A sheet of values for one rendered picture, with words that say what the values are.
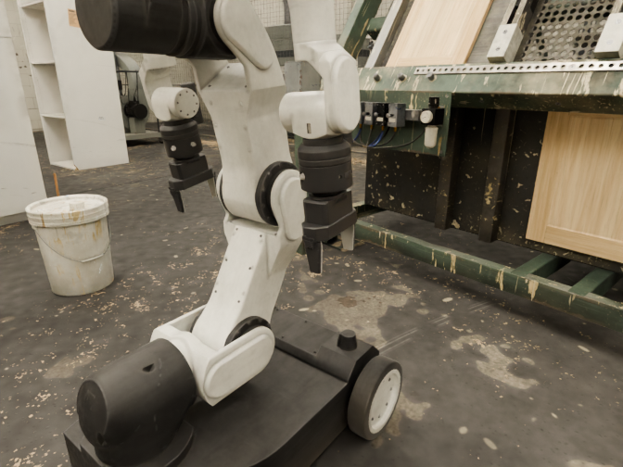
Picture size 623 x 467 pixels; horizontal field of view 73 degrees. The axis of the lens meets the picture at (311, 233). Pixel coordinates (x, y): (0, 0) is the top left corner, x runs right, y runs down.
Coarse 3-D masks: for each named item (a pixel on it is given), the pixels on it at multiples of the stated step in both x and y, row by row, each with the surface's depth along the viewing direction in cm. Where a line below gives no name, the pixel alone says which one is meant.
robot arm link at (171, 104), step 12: (180, 84) 99; (192, 84) 99; (156, 96) 97; (168, 96) 93; (180, 96) 93; (192, 96) 95; (156, 108) 98; (168, 108) 94; (180, 108) 93; (192, 108) 96; (168, 120) 97; (180, 120) 98; (192, 120) 100; (168, 132) 97; (180, 132) 97; (192, 132) 99
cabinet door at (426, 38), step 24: (432, 0) 180; (456, 0) 171; (480, 0) 163; (408, 24) 184; (432, 24) 175; (456, 24) 167; (480, 24) 160; (408, 48) 180; (432, 48) 171; (456, 48) 163
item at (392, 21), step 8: (400, 0) 189; (408, 0) 191; (392, 8) 191; (400, 8) 189; (392, 16) 190; (400, 16) 191; (384, 24) 191; (392, 24) 188; (384, 32) 190; (392, 32) 190; (376, 40) 191; (384, 40) 188; (376, 48) 190; (384, 48) 189; (376, 56) 188; (384, 56) 190; (368, 64) 190; (376, 64) 188
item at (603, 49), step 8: (616, 8) 123; (616, 16) 122; (608, 24) 123; (616, 24) 121; (608, 32) 122; (616, 32) 120; (600, 40) 123; (608, 40) 121; (616, 40) 120; (600, 48) 122; (608, 48) 120; (616, 48) 119; (600, 56) 123; (608, 56) 122; (616, 56) 121
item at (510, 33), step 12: (516, 0) 146; (528, 0) 144; (516, 12) 144; (528, 12) 146; (504, 24) 146; (516, 24) 143; (504, 36) 144; (516, 36) 144; (492, 48) 146; (504, 48) 143; (516, 48) 147; (492, 60) 147; (504, 60) 144
